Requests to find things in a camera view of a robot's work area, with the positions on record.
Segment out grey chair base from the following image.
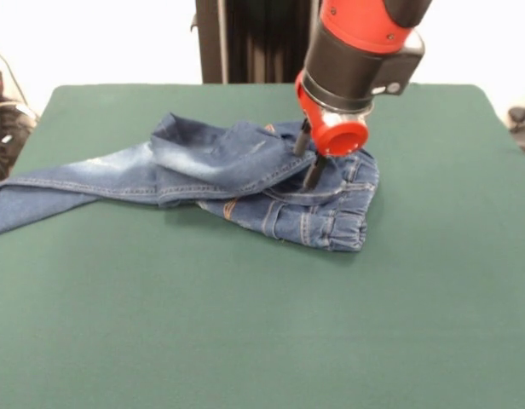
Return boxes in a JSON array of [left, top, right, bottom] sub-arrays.
[[507, 80, 525, 167]]

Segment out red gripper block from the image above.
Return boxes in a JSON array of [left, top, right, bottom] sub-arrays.
[[292, 70, 370, 189]]

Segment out dark green table cloth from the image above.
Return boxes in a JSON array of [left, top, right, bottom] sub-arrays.
[[0, 83, 525, 409]]

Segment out blue denim jeans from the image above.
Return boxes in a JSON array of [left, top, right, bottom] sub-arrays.
[[0, 111, 381, 253]]

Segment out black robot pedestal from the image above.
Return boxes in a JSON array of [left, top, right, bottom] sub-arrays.
[[189, 0, 323, 84]]

